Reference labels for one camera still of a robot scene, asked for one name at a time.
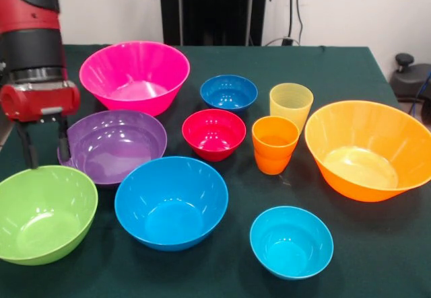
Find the orange plastic cup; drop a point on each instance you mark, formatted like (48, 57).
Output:
(272, 167)
(274, 140)

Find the large orange plastic bowl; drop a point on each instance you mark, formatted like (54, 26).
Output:
(363, 136)

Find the medium blue plastic bowl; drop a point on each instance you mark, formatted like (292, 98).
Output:
(171, 204)

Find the black pedestal leg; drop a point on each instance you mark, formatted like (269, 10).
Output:
(409, 79)

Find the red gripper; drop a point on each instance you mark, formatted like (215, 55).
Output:
(40, 101)

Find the large pink plastic bowl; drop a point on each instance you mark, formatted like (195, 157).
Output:
(134, 76)

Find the small light blue bowl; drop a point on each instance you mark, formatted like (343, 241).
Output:
(291, 244)

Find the purple plastic bowl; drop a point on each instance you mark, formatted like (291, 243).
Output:
(114, 143)

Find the yellow plastic cup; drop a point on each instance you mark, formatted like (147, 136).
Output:
(291, 104)

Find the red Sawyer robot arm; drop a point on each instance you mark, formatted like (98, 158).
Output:
(30, 52)

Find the small dark blue bowl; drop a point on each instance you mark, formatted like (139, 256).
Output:
(229, 94)

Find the small red plastic bowl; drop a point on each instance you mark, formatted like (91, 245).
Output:
(213, 136)

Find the dark green tablecloth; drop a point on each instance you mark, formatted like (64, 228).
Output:
(353, 76)

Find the green plastic bowl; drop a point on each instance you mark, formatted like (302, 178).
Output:
(43, 210)

